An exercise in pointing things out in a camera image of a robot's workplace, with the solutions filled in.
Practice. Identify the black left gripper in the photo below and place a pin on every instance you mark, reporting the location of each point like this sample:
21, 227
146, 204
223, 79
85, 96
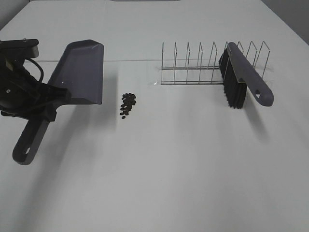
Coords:
23, 96

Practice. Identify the pile of coffee beans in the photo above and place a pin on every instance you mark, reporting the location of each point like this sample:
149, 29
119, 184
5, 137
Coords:
128, 101

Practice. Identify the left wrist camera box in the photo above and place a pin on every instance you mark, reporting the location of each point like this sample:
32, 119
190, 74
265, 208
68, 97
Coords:
25, 48

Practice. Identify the grey hand brush black bristles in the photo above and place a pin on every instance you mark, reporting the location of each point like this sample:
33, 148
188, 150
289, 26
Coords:
239, 76

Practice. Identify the metal wire dish rack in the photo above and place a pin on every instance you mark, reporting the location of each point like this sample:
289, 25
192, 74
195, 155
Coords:
199, 66

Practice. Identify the grey plastic dustpan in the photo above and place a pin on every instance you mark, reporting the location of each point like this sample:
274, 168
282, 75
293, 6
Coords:
80, 70

